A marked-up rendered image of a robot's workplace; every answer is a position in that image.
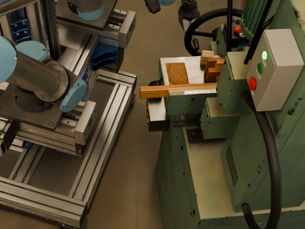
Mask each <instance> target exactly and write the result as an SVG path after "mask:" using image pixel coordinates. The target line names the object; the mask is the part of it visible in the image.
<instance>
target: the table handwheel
mask: <svg viewBox="0 0 305 229"><path fill-rule="evenodd" d="M242 14H243V11H242V10H239V9H234V8H232V16H236V17H239V18H241V17H242ZM226 15H227V8H222V9H217V10H212V11H209V12H207V13H205V14H203V15H201V16H200V17H198V18H197V19H196V20H194V21H193V22H192V23H191V25H190V26H189V27H188V29H187V30H186V33H185V36H184V45H185V47H186V49H187V51H188V52H189V54H191V55H192V56H201V54H202V53H201V52H198V51H197V50H195V49H194V48H193V46H192V44H191V38H192V35H199V36H206V37H212V38H213V41H216V37H217V33H218V30H219V27H218V28H216V29H214V30H213V31H212V33H208V32H200V31H195V30H196V29H197V28H198V27H199V26H200V25H201V24H203V23H204V22H206V21H208V20H210V19H212V18H215V17H219V16H226Z"/></svg>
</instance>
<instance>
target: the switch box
mask: <svg viewBox="0 0 305 229"><path fill-rule="evenodd" d="M265 50H266V51H267V53H268V58H267V60H265V63H266V67H265V66H264V63H263V60H262V53H263V52H264V51H265ZM259 62H261V63H262V64H263V72H262V73H261V74H260V76H261V79H259V76H258V73H257V71H256V69H257V65H258V63H259ZM304 65H305V63H304V61H303V58H302V56H301V53H300V51H299V48H298V46H297V43H296V41H295V38H294V36H293V33H292V31H291V29H277V30H264V32H263V35H262V38H261V40H260V43H259V45H258V48H257V50H256V53H255V56H254V59H253V61H252V64H251V66H250V69H249V71H248V74H247V77H246V79H247V82H248V84H249V79H250V78H251V77H254V79H255V80H256V88H255V89H254V90H253V92H254V95H252V92H251V90H250V92H251V95H252V98H253V102H254V105H255V108H256V111H271V110H281V109H282V107H283V105H284V103H285V102H286V100H287V98H288V96H289V94H290V92H291V90H292V88H293V86H294V84H295V83H296V81H297V79H298V77H299V75H300V73H301V71H302V69H303V67H304Z"/></svg>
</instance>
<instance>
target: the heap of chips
mask: <svg viewBox="0 0 305 229"><path fill-rule="evenodd" d="M166 69H167V75H168V81H169V85H183V84H189V80H188V75H187V70H186V65H185V62H178V63H166Z"/></svg>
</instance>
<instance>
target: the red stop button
mask: <svg viewBox="0 0 305 229"><path fill-rule="evenodd" d="M249 88H250V90H254V89H255V88H256V80H255V79H254V77H251V78H250V79H249Z"/></svg>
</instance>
